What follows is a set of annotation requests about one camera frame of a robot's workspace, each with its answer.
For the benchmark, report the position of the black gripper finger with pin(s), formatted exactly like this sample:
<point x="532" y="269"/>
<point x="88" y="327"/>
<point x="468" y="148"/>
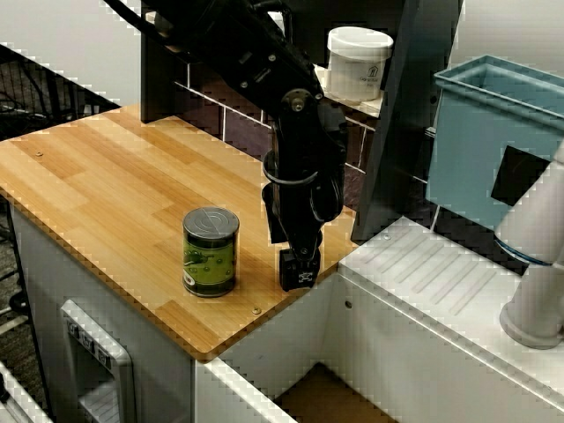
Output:
<point x="309" y="275"/>
<point x="287" y="273"/>

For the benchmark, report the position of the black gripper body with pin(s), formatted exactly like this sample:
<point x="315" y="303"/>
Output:
<point x="304" y="202"/>

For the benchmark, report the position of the white toy sink unit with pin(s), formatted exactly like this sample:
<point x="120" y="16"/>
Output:
<point x="418" y="317"/>

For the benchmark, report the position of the green labelled tin can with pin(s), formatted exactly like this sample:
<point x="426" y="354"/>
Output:
<point x="210" y="260"/>

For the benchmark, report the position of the dark tiled backsplash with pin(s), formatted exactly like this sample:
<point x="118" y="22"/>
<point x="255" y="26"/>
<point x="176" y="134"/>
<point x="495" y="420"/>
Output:
<point x="238" y="128"/>

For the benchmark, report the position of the large white lidded jar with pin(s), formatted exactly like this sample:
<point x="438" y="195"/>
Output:
<point x="359" y="66"/>

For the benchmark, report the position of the white toy kitchen cabinet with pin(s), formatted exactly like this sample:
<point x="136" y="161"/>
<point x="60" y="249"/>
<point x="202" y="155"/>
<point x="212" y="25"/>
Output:
<point x="145" y="348"/>

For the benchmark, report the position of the blue plastic bin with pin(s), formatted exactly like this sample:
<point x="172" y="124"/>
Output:
<point x="476" y="145"/>

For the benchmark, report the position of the grey dispenser panel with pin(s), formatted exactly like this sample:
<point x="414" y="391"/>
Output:
<point x="99" y="357"/>

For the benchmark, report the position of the grey toy faucet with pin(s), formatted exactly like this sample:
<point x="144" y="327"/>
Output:
<point x="535" y="247"/>

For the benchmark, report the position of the cream wall shelf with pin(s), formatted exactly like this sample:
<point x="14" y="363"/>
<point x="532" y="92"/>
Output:
<point x="352" y="103"/>

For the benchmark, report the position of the dark grey kitchen back frame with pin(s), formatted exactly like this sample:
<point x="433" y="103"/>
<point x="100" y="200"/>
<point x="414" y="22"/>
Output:
<point x="410" y="110"/>

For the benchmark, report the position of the white ridged rail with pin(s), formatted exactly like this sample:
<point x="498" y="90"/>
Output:
<point x="20" y="396"/>

